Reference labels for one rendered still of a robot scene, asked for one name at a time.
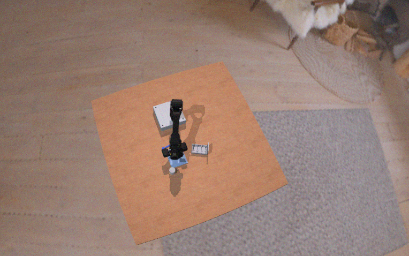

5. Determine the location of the light blue flat mat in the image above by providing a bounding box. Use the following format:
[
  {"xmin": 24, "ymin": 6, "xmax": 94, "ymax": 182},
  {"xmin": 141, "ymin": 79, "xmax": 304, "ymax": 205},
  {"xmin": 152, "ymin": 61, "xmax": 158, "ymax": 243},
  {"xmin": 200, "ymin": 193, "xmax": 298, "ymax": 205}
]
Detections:
[{"xmin": 167, "ymin": 154, "xmax": 188, "ymax": 167}]

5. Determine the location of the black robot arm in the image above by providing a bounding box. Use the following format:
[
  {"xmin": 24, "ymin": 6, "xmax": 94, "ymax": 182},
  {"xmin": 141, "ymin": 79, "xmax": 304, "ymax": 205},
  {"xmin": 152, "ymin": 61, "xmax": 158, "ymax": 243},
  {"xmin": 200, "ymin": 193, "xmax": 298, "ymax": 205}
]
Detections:
[{"xmin": 169, "ymin": 99, "xmax": 183, "ymax": 160}]

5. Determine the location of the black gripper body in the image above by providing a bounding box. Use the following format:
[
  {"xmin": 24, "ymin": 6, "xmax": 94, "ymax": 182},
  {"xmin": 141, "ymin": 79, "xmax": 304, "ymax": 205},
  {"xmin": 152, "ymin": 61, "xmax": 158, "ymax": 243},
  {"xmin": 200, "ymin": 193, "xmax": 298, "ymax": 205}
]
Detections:
[{"xmin": 162, "ymin": 142, "xmax": 187, "ymax": 157}]

